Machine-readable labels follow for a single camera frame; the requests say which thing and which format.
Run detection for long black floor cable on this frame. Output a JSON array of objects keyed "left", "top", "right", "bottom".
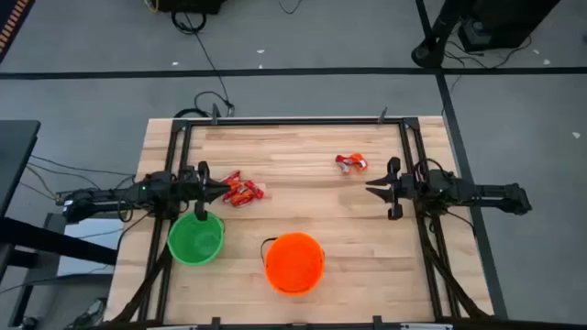
[{"left": 170, "top": 9, "right": 237, "bottom": 118}]

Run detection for green plastic halloween bucket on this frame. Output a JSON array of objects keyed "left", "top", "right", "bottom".
[{"left": 166, "top": 210, "right": 227, "bottom": 267}]

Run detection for black desk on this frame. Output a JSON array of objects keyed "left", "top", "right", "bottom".
[{"left": 0, "top": 119, "right": 42, "bottom": 216}]

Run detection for thin black cable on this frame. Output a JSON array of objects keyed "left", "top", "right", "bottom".
[{"left": 277, "top": 0, "right": 304, "bottom": 16}]

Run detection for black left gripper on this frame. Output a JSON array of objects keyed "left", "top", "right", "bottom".
[{"left": 182, "top": 159, "right": 232, "bottom": 223}]

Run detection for black stand pole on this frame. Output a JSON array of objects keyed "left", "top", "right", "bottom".
[{"left": 410, "top": 0, "right": 464, "bottom": 70}]

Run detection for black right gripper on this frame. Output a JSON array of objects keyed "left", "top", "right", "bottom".
[{"left": 364, "top": 156, "right": 420, "bottom": 222}]

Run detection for red white candy wrapper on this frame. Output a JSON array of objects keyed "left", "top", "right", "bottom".
[{"left": 334, "top": 154, "right": 352, "bottom": 176}]

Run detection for looped black cable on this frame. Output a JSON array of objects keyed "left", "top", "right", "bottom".
[{"left": 172, "top": 90, "right": 230, "bottom": 119}]

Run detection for black aluminium table frame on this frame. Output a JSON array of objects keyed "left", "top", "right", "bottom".
[{"left": 137, "top": 116, "right": 462, "bottom": 330}]

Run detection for tangled black cables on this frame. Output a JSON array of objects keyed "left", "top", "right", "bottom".
[{"left": 442, "top": 34, "right": 534, "bottom": 71}]

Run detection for dark rug with orange stripes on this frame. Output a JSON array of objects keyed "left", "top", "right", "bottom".
[{"left": 0, "top": 0, "right": 37, "bottom": 64}]

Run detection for black diagonal beam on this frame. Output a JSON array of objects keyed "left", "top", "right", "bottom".
[{"left": 0, "top": 216, "right": 119, "bottom": 267}]

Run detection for thin black cables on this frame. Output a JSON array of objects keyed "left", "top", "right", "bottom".
[{"left": 28, "top": 154, "right": 138, "bottom": 178}]

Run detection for black braided cable bundle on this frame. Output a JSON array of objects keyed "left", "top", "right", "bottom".
[
  {"left": 420, "top": 219, "right": 490, "bottom": 321},
  {"left": 111, "top": 245, "right": 172, "bottom": 324}
]

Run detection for yellow cable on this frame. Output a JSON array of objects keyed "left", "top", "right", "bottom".
[{"left": 25, "top": 163, "right": 60, "bottom": 203}]

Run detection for orange plastic halloween bucket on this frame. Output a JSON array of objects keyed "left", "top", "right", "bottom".
[{"left": 260, "top": 231, "right": 327, "bottom": 297}]

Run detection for black equipment case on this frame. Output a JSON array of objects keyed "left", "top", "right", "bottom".
[{"left": 457, "top": 0, "right": 561, "bottom": 53}]

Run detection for black box on floor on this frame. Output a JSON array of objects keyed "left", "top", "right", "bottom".
[{"left": 154, "top": 0, "right": 228, "bottom": 15}]

